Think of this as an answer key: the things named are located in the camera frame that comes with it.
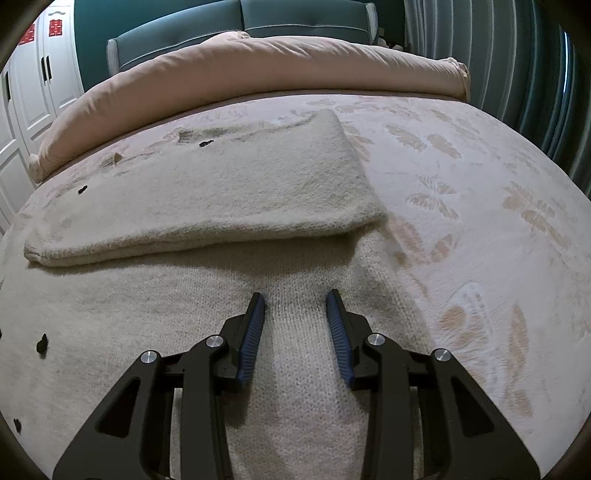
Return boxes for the white cabinet doors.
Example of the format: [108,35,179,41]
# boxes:
[0,4,86,236]

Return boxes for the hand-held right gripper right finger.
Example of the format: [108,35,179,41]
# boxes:
[325,288,541,480]

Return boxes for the grey curtain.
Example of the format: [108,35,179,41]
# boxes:
[404,0,591,195]

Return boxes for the cream knitted sweater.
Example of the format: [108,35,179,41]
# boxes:
[0,110,444,480]

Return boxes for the teal upholstered headboard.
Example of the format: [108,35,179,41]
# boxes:
[107,0,379,75]

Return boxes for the leaf patterned bed blanket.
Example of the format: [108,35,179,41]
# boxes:
[0,90,591,480]

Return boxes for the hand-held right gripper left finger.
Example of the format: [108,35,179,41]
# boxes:
[53,292,267,480]

